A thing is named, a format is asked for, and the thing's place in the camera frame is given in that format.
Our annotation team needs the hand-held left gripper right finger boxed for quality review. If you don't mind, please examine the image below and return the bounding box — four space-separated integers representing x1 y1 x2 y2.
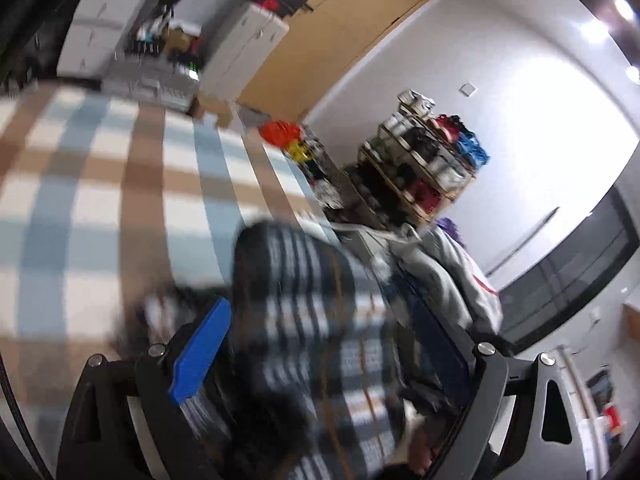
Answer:
429 340 589 480

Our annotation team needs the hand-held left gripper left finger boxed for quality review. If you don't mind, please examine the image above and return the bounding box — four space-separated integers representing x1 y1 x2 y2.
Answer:
56 296 233 480

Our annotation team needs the black white plaid jacket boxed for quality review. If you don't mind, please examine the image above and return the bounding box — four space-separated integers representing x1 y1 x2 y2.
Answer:
135 220 477 480

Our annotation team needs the grey hoodie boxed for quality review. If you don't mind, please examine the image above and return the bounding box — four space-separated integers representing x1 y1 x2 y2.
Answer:
344 221 504 337

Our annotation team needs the dark glass panel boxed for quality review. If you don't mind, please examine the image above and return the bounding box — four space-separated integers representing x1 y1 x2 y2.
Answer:
496 186 640 357

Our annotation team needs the purple cloth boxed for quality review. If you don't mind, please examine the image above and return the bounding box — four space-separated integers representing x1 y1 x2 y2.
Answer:
434 216 464 247

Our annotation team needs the blue brown checked bedcover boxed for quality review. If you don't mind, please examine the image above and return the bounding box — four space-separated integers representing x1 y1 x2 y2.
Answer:
0 80 352 461

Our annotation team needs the wooden shoe rack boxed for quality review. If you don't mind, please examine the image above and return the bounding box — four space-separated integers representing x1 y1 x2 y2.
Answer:
356 89 492 224

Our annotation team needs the yellow shoes pair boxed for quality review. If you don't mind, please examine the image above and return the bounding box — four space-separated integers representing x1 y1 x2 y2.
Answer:
284 141 314 164

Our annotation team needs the shoe rack with shoes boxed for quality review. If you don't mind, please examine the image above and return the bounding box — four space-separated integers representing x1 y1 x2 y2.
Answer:
360 89 492 221

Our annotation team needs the orange plastic bag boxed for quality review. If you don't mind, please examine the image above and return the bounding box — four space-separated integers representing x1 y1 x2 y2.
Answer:
259 119 303 148

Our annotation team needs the flat cardboard box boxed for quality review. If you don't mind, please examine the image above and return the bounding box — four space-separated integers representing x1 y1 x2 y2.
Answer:
191 94 237 129

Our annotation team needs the silver hard suitcase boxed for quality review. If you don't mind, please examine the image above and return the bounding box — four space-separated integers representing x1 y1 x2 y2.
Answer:
101 56 202 114

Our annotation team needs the white hard suitcase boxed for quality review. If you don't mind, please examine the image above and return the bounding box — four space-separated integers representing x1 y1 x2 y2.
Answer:
196 0 292 104

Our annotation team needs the white desk with drawers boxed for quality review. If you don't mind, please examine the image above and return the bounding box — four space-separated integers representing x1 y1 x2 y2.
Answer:
56 0 162 79

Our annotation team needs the wooden door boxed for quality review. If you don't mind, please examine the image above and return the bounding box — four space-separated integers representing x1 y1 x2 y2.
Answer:
234 0 444 124

